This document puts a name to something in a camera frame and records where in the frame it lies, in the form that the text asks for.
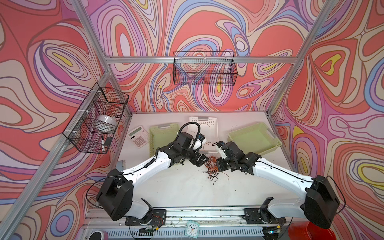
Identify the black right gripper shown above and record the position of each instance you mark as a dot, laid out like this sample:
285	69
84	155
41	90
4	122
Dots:
221	167

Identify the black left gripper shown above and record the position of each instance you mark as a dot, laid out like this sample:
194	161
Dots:
200	162

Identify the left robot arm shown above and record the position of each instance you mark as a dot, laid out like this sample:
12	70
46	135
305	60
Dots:
116	195

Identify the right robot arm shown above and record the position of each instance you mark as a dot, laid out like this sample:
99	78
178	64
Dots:
316	199

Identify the large green perforated basket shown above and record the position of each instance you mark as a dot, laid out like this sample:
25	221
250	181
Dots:
257	138

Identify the white perforated basket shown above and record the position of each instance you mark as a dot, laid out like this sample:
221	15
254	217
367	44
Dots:
209	128

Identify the small green perforated basket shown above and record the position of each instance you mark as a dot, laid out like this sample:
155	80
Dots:
161	136

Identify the white desk calculator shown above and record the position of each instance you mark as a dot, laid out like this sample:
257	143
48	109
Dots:
139	136

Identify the small green alarm clock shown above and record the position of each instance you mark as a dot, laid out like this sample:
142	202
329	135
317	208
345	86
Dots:
192	229

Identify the red bucket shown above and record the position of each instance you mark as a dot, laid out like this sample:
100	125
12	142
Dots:
309	231

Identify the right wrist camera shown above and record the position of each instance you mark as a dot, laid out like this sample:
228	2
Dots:
222	149

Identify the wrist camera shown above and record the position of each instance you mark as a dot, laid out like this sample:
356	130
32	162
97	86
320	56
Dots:
222	149
200	142

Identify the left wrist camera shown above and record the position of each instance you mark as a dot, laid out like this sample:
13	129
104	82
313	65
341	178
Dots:
200	142

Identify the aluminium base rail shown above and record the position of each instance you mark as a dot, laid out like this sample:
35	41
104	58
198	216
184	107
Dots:
216	223

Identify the black wire basket back wall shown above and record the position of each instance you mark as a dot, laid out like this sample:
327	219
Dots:
204	68

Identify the black wire basket wall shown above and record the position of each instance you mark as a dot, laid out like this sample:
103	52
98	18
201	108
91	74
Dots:
100	115
204	68

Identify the black wire basket left wall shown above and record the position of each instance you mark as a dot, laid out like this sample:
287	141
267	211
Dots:
100	115

